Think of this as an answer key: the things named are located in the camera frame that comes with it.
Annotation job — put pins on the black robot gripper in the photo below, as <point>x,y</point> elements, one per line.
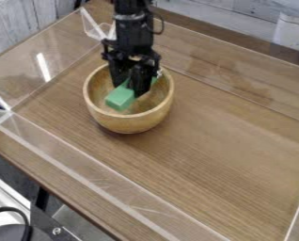
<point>132,53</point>

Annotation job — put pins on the green rectangular block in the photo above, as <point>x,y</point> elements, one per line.
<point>120,97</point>

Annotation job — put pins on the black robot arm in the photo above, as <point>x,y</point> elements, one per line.
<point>133,21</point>

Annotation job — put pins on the brown wooden bowl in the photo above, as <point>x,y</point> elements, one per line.
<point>145,112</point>

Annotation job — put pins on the white cylindrical container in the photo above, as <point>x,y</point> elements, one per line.
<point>285,34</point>

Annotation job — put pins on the black table leg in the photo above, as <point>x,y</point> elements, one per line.
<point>41,199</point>

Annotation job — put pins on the clear acrylic enclosure wall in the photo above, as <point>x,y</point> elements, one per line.
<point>211,175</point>

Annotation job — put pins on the grey metal bracket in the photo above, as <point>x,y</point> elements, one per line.
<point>47,229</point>

